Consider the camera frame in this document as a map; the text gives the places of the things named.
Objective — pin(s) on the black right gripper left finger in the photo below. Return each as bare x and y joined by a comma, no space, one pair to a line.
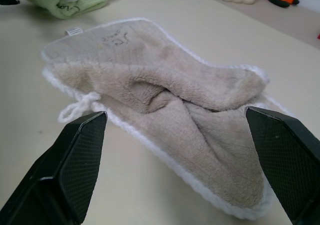
62,165

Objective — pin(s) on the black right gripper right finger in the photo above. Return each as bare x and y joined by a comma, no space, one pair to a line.
290,155

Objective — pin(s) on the beige towel with white trim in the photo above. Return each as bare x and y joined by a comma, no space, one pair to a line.
160,105

